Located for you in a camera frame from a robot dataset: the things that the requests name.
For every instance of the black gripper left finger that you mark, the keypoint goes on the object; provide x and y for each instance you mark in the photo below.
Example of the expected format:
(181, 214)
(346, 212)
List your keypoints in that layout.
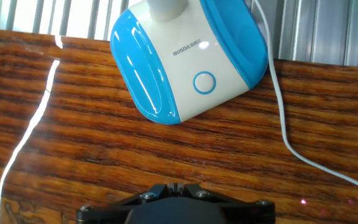
(104, 214)

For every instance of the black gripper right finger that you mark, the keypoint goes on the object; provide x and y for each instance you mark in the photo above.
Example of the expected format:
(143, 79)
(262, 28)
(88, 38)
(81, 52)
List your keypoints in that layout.
(247, 214)

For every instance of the blue and white desk lamp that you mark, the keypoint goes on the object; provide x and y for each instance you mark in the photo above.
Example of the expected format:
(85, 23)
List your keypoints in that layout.
(191, 62)

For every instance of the wood grain table mat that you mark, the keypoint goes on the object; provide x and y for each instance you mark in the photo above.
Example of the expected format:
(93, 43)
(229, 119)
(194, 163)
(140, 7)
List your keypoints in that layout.
(104, 140)

